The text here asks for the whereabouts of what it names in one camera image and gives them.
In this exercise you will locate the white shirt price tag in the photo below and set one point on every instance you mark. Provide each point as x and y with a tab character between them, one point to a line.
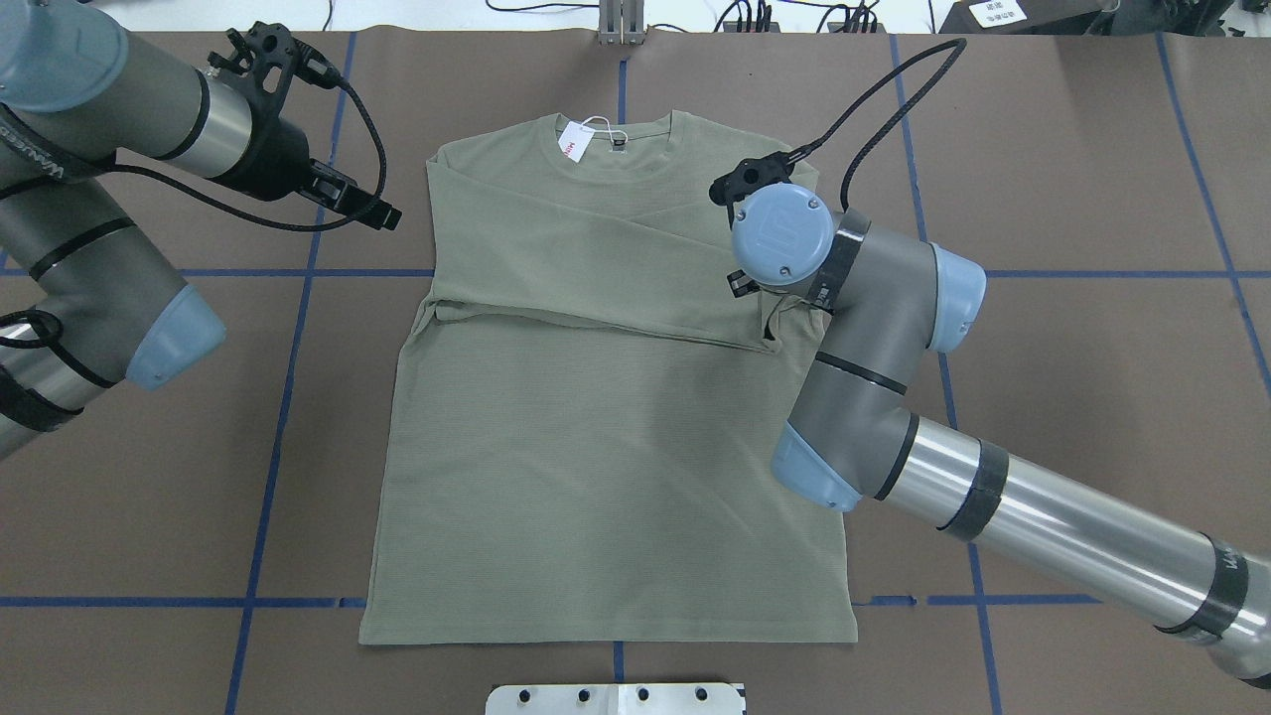
578	135

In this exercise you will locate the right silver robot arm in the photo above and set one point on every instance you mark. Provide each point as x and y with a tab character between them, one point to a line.
891	299

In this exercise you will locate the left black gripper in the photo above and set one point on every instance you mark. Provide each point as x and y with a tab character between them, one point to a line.
281	156

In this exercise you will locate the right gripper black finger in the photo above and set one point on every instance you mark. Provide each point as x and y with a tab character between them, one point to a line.
742	284

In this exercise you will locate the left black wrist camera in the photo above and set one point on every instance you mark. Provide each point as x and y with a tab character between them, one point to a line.
265	60

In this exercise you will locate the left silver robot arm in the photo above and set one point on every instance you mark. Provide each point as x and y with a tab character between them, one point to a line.
77	88

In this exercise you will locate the white pedestal base plate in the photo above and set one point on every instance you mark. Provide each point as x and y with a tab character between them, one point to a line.
619	698

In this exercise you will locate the olive green long-sleeve shirt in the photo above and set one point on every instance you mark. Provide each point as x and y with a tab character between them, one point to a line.
584	414

